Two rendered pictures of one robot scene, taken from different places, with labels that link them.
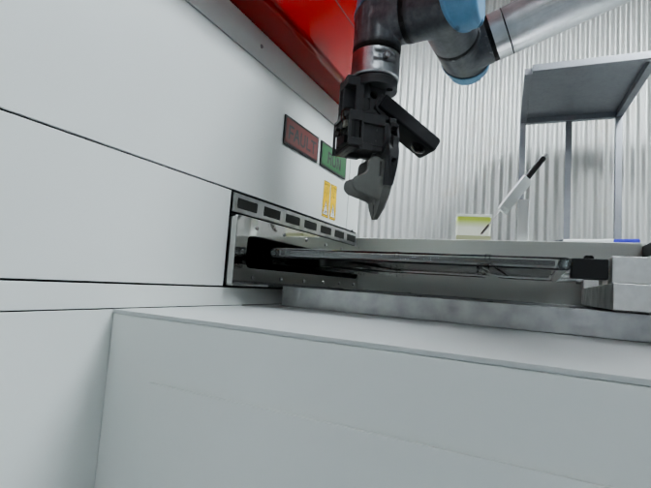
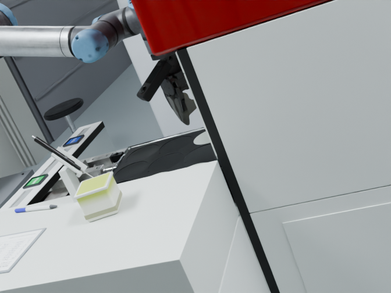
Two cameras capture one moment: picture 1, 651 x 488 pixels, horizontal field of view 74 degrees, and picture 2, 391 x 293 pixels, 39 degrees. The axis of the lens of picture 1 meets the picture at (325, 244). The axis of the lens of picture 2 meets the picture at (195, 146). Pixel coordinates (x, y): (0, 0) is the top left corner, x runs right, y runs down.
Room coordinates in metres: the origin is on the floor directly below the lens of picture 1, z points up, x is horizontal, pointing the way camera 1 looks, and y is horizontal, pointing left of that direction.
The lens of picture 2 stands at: (2.07, -0.20, 1.43)
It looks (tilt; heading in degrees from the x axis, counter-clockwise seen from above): 21 degrees down; 175
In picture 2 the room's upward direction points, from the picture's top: 22 degrees counter-clockwise
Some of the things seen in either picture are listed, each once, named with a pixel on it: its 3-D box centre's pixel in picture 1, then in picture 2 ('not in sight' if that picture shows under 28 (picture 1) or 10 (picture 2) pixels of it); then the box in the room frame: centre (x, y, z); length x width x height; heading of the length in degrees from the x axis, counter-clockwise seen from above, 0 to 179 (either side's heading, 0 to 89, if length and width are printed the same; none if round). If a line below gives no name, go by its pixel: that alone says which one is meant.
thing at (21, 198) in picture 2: not in sight; (66, 181); (0.47, -0.46, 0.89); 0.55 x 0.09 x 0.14; 154
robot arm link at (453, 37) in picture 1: (445, 15); (113, 28); (0.62, -0.15, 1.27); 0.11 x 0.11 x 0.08; 59
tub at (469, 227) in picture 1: (472, 230); (99, 196); (0.98, -0.33, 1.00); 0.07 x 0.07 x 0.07; 75
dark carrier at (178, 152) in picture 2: (429, 265); (166, 163); (0.69, -0.17, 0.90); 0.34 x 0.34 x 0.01; 64
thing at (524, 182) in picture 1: (514, 209); (74, 172); (0.86, -0.37, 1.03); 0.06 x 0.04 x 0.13; 64
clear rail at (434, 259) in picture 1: (398, 258); (181, 135); (0.53, -0.09, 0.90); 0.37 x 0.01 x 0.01; 64
